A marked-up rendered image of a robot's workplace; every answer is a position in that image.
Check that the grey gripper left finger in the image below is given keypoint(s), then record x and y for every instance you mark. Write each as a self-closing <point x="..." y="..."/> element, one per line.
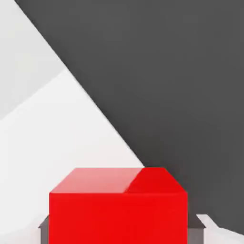
<point x="45" y="232"/>

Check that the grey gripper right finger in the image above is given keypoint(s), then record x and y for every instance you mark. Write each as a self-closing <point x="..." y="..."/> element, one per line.
<point x="198" y="235"/>

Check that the small red cube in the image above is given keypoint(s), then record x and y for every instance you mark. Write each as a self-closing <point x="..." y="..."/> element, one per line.
<point x="118" y="215"/>

